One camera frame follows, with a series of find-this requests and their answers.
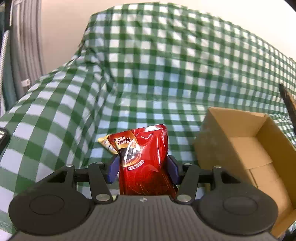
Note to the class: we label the yellow Alpenliebe candy bar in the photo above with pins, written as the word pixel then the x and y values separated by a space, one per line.
pixel 106 144

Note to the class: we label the grey curtain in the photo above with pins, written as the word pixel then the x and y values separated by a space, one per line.
pixel 21 51

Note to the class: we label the cardboard box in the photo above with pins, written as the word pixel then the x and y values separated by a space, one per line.
pixel 251 147

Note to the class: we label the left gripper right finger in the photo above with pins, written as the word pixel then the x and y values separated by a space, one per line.
pixel 188 176

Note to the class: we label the green white checkered cloth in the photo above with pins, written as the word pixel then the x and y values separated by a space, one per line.
pixel 139 65

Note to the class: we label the dark red snack pouch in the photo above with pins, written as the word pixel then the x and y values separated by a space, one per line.
pixel 143 161

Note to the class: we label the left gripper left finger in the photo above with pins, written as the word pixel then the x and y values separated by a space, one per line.
pixel 62 184

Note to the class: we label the silver grey snack stick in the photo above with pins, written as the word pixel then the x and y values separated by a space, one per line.
pixel 290 104

